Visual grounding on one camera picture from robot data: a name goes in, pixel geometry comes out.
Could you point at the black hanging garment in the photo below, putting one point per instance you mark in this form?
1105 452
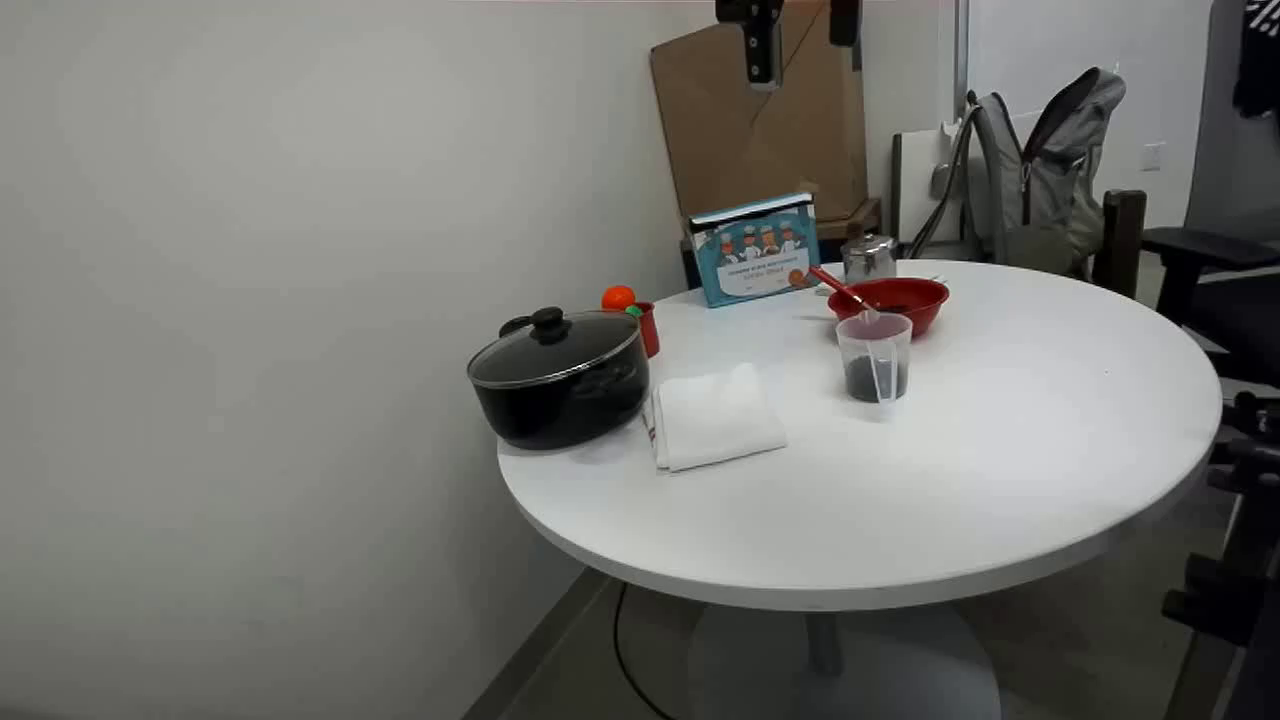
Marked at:
1261 53

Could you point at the red bowl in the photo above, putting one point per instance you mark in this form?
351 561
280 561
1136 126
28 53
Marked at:
921 302

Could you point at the white flat panel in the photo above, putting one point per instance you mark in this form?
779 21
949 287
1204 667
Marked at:
914 186

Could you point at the black cooking pot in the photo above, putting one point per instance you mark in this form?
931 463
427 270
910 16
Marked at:
563 410

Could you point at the black metal stand frame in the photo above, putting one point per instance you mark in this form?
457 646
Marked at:
1245 585

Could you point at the blue printed cardboard box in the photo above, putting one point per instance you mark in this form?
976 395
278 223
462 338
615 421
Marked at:
754 253

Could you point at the grey backpack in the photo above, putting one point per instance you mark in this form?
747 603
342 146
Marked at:
1054 186

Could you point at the white vertical pipe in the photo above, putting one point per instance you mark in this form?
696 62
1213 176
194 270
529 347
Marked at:
960 53

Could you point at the clear plastic measuring jug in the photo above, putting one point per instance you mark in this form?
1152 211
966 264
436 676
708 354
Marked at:
855 343

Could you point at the black chair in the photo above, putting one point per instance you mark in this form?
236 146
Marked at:
1220 287

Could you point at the glass pot lid black knob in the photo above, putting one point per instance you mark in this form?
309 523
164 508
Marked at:
579 354

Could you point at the small steel pot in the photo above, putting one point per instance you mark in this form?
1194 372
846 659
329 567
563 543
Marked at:
871 258

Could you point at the white table pedestal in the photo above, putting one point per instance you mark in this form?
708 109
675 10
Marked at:
855 675

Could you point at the dark wooden post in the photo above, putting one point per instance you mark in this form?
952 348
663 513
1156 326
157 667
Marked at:
1122 242

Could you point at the orange toy ball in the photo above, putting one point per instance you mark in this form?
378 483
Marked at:
617 297

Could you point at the large brown cardboard sheet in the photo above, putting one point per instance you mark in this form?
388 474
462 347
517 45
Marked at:
747 146

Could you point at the white folded cloth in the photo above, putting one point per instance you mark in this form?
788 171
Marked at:
714 421

